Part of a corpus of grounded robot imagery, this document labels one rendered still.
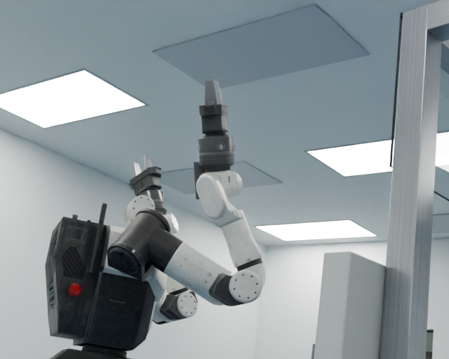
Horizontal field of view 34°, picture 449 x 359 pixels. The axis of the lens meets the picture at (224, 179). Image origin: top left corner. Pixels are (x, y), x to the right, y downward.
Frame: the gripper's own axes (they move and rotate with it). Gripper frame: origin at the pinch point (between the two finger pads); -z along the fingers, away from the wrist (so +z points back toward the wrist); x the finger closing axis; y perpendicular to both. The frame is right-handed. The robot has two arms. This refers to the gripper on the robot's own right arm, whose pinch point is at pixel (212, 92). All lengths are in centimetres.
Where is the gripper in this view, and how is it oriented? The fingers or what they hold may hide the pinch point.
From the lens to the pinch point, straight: 183.2
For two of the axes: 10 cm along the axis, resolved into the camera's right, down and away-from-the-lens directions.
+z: 0.6, 10.0, 0.5
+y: 9.8, -0.5, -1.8
